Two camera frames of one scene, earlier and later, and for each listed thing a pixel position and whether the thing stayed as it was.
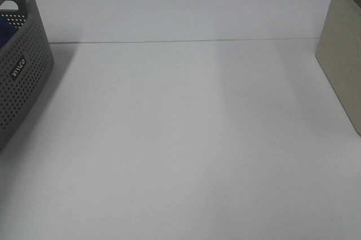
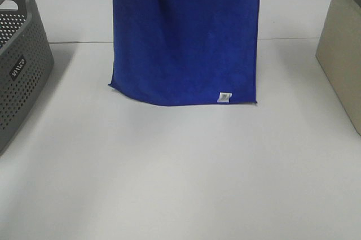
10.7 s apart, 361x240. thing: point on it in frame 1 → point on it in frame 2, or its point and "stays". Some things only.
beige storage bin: [339, 48] stays
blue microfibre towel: [7, 30] → [186, 37]
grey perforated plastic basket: [26, 63] stays
